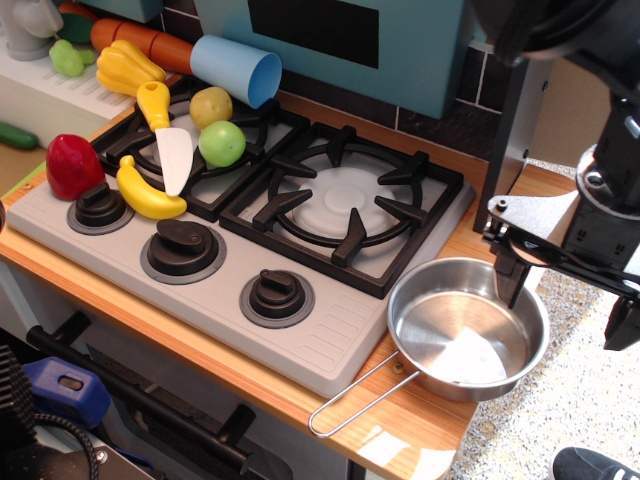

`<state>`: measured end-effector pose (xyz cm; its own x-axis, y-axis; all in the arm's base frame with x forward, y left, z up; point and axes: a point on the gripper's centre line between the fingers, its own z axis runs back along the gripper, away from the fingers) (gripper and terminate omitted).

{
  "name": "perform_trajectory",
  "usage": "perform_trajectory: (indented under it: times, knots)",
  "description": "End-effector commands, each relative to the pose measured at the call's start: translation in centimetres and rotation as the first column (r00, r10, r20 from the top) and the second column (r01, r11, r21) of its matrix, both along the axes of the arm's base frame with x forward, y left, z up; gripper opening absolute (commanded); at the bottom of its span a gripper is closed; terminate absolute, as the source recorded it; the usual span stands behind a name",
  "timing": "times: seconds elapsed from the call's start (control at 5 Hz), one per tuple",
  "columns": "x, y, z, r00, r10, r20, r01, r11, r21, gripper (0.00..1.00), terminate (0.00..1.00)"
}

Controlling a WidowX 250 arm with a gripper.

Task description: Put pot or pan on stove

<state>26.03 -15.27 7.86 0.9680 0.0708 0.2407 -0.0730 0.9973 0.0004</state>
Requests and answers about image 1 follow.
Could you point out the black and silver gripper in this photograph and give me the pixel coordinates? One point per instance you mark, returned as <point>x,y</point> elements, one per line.
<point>591,233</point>

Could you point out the small stainless steel pot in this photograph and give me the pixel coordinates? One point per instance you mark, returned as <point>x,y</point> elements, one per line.
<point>455,336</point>

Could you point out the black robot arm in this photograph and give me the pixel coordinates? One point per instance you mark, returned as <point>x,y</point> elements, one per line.
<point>601,37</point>

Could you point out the black right stove knob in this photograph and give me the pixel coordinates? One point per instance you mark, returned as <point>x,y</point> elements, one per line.
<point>277,299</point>

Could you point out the black stove knob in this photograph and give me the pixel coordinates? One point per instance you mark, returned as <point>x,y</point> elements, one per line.
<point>182,252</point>
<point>99,211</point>
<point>277,299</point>

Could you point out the grey toy stove top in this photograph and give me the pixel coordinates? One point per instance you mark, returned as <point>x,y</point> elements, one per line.
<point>323,353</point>

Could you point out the black middle stove knob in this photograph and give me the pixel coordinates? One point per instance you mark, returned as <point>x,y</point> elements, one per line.
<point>182,252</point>

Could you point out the black left stove knob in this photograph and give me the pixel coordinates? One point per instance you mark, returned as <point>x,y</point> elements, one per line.
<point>99,211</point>

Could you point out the black shoe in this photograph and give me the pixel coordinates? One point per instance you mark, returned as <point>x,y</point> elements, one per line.
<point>582,463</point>

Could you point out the black right burner grate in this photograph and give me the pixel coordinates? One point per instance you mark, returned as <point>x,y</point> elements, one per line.
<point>355,211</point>

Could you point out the black burner grate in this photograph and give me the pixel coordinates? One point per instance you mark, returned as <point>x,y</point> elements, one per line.
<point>270,129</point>
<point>355,211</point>

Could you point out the teal toy microwave hood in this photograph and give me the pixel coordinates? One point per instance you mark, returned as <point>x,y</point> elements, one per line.
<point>406,53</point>

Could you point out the black left burner grate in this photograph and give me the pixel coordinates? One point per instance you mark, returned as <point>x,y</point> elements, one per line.
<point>270,129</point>

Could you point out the green toy apple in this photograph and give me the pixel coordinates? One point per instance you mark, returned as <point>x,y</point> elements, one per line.
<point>222,144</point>

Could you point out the light blue plastic cup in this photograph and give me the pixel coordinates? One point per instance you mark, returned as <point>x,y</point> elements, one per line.
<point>246,73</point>

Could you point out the yellow-brown toy potato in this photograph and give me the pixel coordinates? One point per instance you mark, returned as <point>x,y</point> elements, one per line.
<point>210,105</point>

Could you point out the yellow toy banana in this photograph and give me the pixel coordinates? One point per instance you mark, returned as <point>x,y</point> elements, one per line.
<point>142,197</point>

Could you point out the orange toy carrot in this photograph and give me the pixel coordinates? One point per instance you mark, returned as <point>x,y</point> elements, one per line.
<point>165,50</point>

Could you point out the yellow toy squash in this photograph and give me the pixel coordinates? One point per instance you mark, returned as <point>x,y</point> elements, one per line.
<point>122,68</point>

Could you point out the red toy pepper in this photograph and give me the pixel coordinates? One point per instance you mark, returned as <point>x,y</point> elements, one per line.
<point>72,167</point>

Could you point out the blue plastic clamp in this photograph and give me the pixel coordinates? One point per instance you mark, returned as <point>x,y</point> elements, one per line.
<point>65,390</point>

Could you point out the light green toy broccoli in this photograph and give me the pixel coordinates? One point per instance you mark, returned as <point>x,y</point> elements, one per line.
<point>69,61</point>

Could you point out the dark green toy vegetable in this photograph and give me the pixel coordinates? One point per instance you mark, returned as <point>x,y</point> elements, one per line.
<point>76,28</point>

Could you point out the white toy sink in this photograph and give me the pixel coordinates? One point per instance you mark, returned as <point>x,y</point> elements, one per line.
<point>39,100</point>

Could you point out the green toy cucumber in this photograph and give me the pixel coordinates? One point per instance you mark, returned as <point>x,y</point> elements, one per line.
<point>17,138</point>

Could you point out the grey toy faucet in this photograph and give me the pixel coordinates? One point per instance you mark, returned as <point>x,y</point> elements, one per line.
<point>30,28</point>

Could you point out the black oven door handle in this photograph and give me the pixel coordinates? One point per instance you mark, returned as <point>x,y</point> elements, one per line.
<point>221,445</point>

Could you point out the toy knife yellow handle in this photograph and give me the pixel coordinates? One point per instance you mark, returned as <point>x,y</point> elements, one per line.
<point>174,144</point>

